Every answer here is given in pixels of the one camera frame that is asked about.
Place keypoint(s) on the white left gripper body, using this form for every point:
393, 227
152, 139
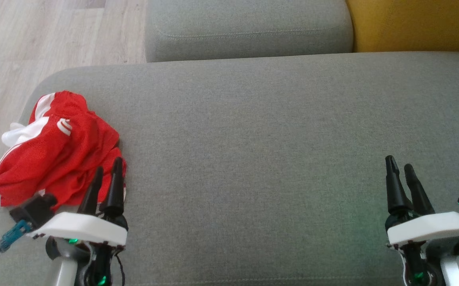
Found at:
82, 228

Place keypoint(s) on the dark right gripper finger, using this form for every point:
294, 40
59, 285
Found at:
418, 192
394, 190

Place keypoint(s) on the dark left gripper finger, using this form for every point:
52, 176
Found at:
91, 194
115, 186

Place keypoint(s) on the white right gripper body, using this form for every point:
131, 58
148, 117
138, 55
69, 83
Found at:
428, 228

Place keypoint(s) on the red mesh shorts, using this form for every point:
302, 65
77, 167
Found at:
90, 155

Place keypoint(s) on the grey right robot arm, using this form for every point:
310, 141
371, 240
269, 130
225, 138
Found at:
454, 266

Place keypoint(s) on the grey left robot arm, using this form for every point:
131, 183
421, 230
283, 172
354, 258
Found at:
64, 266

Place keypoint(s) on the large grey sofa seat cushion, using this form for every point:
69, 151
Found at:
253, 151

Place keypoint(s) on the yellow sofa backrest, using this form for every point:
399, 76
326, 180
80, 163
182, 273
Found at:
416, 24

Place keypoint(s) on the small grey sofa seat cushion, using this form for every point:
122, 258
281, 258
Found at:
249, 28

